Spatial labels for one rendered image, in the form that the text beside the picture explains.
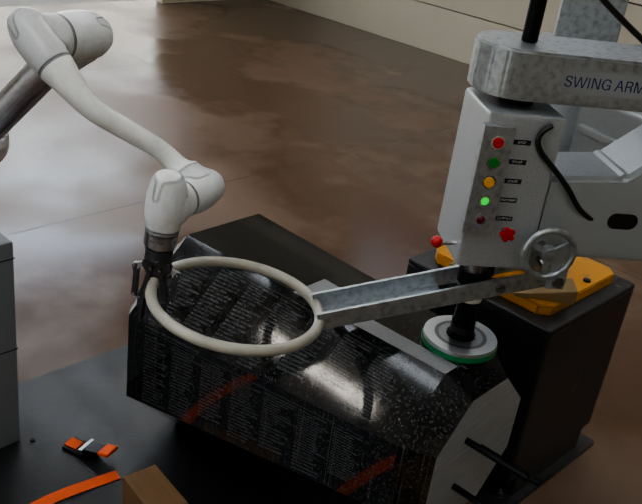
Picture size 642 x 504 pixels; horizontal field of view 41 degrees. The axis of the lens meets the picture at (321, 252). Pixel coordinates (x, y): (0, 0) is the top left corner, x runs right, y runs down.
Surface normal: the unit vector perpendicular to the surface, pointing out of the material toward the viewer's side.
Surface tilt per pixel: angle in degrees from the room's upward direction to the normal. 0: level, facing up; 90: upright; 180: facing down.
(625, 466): 0
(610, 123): 90
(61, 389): 0
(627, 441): 0
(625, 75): 90
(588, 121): 90
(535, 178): 90
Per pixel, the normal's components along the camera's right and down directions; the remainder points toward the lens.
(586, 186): 0.12, 0.46
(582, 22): -0.26, 0.40
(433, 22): -0.69, 0.24
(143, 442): 0.13, -0.89
